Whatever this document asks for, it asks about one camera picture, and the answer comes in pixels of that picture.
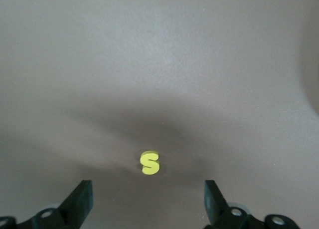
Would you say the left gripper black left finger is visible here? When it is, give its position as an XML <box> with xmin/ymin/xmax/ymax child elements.
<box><xmin>17</xmin><ymin>180</ymin><xmax>93</xmax><ymax>229</ymax></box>

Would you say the brown table cover sheet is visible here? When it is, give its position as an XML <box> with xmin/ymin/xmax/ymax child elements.
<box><xmin>0</xmin><ymin>0</ymin><xmax>319</xmax><ymax>229</ymax></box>

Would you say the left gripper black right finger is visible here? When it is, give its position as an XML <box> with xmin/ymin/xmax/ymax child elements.
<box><xmin>203</xmin><ymin>180</ymin><xmax>299</xmax><ymax>229</ymax></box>

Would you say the yellow foam letter s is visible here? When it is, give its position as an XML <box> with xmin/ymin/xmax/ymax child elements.
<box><xmin>139</xmin><ymin>150</ymin><xmax>160</xmax><ymax>176</ymax></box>

